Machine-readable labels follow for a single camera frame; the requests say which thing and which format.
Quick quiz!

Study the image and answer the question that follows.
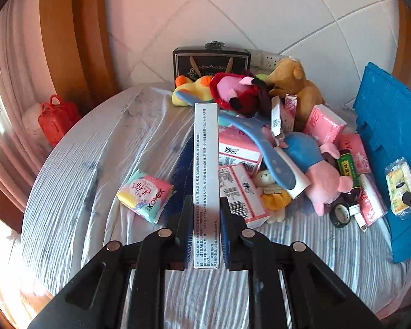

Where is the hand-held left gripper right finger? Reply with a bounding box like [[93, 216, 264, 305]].
[[220, 197, 386, 329]]

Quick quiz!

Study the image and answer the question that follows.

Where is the striped cloth-covered desktop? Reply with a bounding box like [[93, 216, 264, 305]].
[[21, 82, 411, 329]]

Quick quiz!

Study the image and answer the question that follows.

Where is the brown teddy bear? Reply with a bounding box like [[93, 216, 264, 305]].
[[265, 58, 325, 131]]

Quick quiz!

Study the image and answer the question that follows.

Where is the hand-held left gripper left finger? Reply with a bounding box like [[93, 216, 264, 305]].
[[27, 195, 194, 329]]

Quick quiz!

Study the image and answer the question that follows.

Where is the pale pink curtain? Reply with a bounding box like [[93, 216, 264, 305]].
[[0, 0, 55, 213]]

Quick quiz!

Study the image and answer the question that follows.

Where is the white wall power outlet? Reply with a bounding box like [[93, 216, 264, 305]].
[[250, 51, 282, 71]]

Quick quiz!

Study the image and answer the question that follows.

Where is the brown bottle with green label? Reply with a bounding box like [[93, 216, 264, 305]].
[[336, 149, 364, 217]]

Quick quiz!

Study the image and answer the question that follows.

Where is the yellow plush duck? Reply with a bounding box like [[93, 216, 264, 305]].
[[172, 75, 217, 107]]

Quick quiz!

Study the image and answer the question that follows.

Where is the yellow snack packet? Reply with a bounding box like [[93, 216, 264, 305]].
[[384, 158, 411, 219]]

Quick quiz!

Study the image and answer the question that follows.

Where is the small white barcode box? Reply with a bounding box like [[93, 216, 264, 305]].
[[270, 95, 288, 139]]

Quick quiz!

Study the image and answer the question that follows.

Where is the pastel sanitary pad packet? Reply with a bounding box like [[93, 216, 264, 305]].
[[116, 169, 175, 225]]

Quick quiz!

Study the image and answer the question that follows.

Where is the small yellow plush doll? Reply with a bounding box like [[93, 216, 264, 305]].
[[253, 169, 292, 223]]

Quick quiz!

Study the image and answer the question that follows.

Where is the black decorated box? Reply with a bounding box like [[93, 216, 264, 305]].
[[173, 42, 251, 83]]

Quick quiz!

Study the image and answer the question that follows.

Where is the pink and white box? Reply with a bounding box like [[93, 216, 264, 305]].
[[218, 126, 264, 175]]

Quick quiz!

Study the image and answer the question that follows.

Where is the pink and blue plush pig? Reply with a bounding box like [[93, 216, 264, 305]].
[[284, 132, 352, 217]]

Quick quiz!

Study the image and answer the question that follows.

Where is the red plush toy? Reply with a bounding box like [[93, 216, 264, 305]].
[[210, 72, 272, 118]]

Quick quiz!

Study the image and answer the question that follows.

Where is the pink floral tissue pack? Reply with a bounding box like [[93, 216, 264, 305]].
[[336, 134, 371, 175]]

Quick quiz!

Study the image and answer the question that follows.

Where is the black tape roll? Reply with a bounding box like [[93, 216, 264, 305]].
[[330, 202, 354, 229]]

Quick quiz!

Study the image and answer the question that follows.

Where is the pink box with barcode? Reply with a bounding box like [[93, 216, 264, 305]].
[[219, 164, 272, 229]]

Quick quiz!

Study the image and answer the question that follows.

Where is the small pink box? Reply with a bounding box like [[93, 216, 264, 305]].
[[283, 94, 299, 134]]

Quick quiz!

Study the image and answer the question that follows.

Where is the red handbag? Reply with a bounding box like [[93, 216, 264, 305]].
[[38, 95, 82, 146]]

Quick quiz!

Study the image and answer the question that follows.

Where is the long white cardboard box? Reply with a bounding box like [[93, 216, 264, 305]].
[[193, 102, 222, 270]]

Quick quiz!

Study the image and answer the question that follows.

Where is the light blue hairbrush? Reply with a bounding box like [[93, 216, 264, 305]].
[[174, 89, 296, 191]]

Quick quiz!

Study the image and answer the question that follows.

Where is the blue folding plastic crate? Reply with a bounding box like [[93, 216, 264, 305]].
[[353, 62, 411, 264]]

